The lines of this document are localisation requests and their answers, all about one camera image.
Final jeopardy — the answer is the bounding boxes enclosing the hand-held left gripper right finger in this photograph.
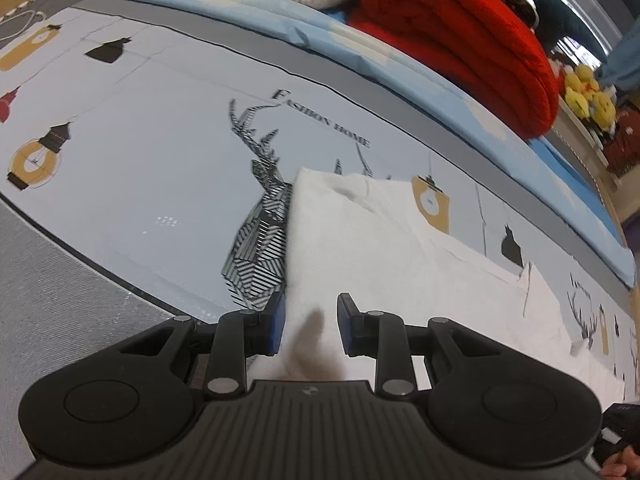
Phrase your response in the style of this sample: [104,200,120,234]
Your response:
[336,292,488,395]

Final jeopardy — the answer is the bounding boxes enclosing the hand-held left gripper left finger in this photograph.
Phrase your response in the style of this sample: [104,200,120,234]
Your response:
[131,292,287,395]

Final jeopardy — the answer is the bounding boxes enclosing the white small garment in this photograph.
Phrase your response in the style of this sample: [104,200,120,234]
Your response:
[280,167,628,396]

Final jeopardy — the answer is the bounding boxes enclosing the person's right hand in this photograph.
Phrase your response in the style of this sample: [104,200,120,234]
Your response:
[600,447,640,480]

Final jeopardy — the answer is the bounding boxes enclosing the printed deer bed sheet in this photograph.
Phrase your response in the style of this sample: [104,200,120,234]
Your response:
[0,7,640,401]

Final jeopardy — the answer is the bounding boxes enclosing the grey bed mat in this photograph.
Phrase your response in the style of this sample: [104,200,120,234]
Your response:
[0,0,631,411]

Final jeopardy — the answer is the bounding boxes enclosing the dark red cushion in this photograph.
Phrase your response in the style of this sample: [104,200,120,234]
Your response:
[606,109,640,177]

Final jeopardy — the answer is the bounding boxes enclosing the window sill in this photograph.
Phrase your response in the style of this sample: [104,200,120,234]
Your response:
[552,97,618,192]

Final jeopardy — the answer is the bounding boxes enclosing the light blue cloth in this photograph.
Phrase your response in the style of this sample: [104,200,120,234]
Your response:
[102,0,638,288]

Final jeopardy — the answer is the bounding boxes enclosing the red folded blanket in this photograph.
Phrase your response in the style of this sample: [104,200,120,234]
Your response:
[347,0,560,141]

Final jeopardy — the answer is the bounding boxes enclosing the yellow plush toy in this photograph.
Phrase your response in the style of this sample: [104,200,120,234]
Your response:
[590,87,619,134]
[564,64,600,117]

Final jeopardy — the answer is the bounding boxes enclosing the dark teal shark plush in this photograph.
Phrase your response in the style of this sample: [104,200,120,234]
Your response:
[527,0,608,56]

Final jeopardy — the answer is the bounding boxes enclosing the window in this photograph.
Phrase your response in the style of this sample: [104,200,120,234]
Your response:
[562,0,626,67]

